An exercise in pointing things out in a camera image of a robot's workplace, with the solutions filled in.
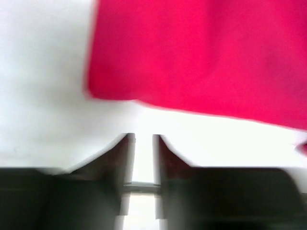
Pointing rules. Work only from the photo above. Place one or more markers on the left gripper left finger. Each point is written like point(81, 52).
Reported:
point(88, 198)

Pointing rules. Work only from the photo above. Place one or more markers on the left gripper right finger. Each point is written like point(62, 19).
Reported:
point(225, 198)

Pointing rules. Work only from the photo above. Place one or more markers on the magenta t shirt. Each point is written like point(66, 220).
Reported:
point(236, 58)

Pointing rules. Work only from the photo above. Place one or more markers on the aluminium table rail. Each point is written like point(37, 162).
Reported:
point(142, 188)

